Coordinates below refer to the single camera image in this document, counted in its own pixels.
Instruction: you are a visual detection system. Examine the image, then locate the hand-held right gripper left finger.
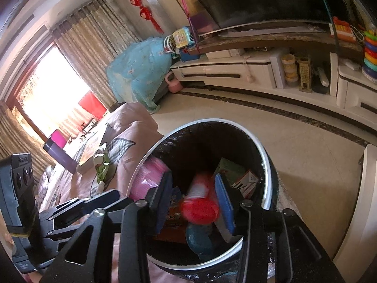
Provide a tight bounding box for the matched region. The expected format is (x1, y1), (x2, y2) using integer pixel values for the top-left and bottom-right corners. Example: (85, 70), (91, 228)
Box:
(38, 169), (174, 283)

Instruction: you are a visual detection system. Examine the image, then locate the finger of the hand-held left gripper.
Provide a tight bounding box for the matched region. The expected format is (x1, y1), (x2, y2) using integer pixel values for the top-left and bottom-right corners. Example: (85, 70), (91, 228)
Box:
(38, 221), (89, 252)
(40, 189), (135, 222)

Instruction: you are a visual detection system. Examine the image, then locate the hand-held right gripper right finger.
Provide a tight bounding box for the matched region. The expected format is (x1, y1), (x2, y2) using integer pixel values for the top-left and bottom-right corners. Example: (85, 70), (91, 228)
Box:
(214, 172), (346, 283)

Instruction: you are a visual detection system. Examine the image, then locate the red white bottle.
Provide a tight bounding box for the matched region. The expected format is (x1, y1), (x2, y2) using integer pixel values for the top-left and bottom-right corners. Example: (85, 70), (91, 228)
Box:
(181, 172), (220, 223)

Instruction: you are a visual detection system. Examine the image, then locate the black bin with white rim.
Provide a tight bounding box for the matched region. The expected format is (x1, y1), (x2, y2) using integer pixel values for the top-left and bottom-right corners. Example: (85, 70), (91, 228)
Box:
(130, 119), (280, 283)

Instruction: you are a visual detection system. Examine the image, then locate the orange printed packet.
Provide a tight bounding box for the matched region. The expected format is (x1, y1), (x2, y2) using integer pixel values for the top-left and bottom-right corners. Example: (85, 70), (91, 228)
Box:
(159, 186), (189, 243)

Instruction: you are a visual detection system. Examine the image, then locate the white red small carton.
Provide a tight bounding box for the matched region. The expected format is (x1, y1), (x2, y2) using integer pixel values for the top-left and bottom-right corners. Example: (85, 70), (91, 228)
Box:
(231, 169), (260, 199)

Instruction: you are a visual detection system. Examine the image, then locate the pink plastic container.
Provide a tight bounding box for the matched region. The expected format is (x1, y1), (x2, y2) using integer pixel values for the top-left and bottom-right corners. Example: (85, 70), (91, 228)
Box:
(130, 157), (172, 201)

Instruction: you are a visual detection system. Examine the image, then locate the green carton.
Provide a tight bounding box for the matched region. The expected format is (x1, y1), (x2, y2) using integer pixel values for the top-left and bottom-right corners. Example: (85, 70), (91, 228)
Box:
(212, 158), (247, 184)

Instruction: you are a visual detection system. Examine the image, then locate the green white crumpled wrapper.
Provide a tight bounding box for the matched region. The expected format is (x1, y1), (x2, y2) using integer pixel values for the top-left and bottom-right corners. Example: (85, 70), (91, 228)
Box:
(94, 144), (111, 185)

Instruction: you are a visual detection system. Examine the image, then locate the teal round cup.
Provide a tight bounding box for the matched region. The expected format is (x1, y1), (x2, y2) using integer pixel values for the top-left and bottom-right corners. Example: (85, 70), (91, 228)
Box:
(185, 224), (216, 262)

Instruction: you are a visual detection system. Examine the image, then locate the flat pale box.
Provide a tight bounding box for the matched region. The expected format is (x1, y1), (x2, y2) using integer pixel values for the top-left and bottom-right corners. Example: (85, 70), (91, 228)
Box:
(76, 123), (113, 173)

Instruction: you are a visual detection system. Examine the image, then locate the purple flask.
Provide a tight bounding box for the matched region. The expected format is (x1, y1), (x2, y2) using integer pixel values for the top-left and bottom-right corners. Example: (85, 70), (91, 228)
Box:
(43, 140), (78, 173)

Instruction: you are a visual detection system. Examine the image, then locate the beige patterned curtain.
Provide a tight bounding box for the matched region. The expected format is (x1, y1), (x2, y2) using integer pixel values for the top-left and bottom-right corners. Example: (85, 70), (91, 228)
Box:
(0, 100), (57, 178)
(50, 0), (142, 110)

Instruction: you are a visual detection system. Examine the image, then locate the magenta container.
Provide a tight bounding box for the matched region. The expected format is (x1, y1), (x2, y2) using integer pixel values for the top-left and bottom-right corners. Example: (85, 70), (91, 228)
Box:
(51, 130), (67, 148)

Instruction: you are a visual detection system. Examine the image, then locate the pink printed blanket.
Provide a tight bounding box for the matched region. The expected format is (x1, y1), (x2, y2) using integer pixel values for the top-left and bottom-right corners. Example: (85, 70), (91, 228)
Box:
(35, 103), (189, 283)

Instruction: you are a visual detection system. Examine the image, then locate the red cloth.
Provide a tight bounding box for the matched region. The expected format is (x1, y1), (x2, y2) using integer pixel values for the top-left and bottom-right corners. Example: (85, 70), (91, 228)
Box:
(78, 91), (107, 121)

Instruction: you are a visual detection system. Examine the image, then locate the wooden framed window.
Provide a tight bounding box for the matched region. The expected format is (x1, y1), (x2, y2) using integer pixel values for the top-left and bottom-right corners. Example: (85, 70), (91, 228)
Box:
(6, 43), (112, 145)

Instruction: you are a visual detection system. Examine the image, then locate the pink kettlebell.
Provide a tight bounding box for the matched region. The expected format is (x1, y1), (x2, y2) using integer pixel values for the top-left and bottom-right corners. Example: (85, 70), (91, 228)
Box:
(165, 71), (183, 94)

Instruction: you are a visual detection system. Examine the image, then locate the white television cabinet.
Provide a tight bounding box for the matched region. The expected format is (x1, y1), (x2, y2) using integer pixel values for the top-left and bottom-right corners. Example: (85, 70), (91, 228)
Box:
(170, 32), (377, 134)

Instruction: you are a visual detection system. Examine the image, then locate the white table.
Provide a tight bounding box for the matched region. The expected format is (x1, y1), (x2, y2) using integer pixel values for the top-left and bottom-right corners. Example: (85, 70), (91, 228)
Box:
(332, 144), (377, 283)

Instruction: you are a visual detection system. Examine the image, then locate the light blue floral cover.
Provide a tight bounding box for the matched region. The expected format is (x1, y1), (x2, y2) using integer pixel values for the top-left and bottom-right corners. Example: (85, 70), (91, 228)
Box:
(106, 37), (173, 114)

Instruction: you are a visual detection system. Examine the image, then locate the stack of yellow jars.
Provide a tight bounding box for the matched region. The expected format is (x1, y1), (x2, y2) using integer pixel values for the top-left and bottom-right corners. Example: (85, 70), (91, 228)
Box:
(281, 54), (299, 88)

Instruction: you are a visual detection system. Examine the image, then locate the flat white box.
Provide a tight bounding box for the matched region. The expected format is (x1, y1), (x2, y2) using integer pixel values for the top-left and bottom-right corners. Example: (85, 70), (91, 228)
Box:
(206, 49), (245, 60)

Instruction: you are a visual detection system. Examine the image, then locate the golden metal grater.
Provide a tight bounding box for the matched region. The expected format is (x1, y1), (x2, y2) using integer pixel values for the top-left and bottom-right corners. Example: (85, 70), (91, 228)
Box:
(297, 57), (313, 94)

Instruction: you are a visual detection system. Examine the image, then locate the blue toy box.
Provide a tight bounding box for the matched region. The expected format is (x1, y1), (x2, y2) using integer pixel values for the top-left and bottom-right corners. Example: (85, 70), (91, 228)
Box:
(180, 49), (201, 62)

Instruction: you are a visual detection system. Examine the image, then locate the white round plastic basket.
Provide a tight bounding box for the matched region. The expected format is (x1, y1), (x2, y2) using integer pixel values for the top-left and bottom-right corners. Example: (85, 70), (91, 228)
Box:
(163, 35), (179, 55)

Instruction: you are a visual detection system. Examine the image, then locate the yellow blue toy keypad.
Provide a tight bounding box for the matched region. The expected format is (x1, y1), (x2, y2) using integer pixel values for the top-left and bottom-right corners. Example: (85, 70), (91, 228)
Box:
(172, 27), (192, 48)

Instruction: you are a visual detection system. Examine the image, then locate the pink hoop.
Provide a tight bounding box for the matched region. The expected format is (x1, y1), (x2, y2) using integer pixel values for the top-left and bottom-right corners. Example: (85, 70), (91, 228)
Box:
(172, 0), (203, 56)

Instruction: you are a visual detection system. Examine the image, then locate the black television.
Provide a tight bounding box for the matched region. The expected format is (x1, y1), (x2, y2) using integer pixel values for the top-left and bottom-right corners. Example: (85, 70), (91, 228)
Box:
(161, 0), (363, 37)

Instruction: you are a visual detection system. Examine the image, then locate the green hoop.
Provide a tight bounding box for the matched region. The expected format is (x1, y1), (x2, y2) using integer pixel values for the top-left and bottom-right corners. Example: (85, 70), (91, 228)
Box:
(311, 0), (340, 48)

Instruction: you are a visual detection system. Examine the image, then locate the colourful stacking ring toy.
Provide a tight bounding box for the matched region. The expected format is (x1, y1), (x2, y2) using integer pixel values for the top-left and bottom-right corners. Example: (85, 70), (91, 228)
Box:
(362, 29), (377, 82)

